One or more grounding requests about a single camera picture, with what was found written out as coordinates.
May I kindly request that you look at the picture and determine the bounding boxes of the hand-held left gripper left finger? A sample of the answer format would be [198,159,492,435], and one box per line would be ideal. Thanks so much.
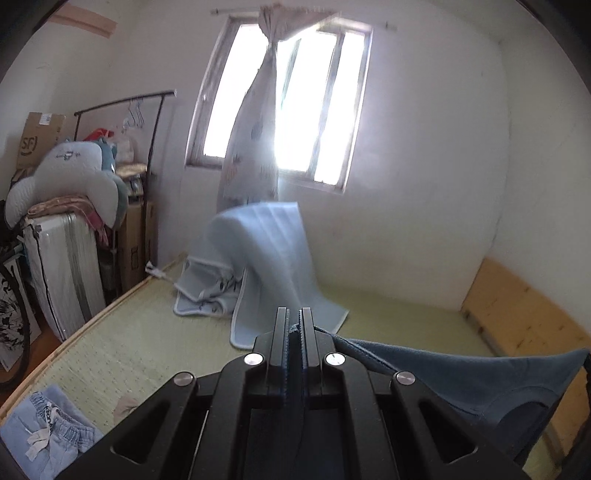
[55,307,291,480]

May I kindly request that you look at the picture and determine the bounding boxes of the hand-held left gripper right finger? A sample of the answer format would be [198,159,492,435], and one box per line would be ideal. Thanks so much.
[299,307,532,480]

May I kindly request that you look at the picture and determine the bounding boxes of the blue t-shirt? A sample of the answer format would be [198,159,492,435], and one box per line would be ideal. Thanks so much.
[286,323,591,472]

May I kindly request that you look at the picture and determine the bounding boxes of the black clothes rack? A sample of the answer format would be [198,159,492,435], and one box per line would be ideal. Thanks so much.
[74,90,178,296]

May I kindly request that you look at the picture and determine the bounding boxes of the light blue blanket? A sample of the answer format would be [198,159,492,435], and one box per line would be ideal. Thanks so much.
[173,202,349,349]

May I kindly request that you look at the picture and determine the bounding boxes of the printed white curtain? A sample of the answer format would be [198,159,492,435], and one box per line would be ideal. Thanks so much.
[217,4,338,213]

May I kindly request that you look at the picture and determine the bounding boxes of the wooden bed headboard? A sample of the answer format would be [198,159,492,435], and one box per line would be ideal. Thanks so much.
[462,258,591,467]

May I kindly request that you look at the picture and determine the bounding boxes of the white suitcase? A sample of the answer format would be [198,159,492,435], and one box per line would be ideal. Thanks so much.
[22,212,106,342]

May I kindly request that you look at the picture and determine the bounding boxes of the window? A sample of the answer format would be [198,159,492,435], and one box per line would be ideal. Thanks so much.
[185,14,375,195]

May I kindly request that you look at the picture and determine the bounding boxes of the light blue shorts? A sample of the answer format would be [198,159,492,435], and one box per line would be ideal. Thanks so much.
[0,385,105,480]

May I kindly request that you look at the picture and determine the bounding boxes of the pink folded blanket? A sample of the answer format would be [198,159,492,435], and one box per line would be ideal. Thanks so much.
[28,196,109,245]

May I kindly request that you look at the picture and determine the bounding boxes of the black white printed bag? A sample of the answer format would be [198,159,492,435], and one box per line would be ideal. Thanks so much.
[0,258,42,374]

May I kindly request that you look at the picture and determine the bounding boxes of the white teal plush pillow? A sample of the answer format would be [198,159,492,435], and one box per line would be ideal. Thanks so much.
[4,138,130,229]

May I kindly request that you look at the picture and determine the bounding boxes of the printed cardboard box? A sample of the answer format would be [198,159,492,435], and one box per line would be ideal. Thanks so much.
[16,112,66,171]

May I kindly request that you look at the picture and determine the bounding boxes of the wire clothes hanger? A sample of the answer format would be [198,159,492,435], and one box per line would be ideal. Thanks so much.
[122,99,146,132]

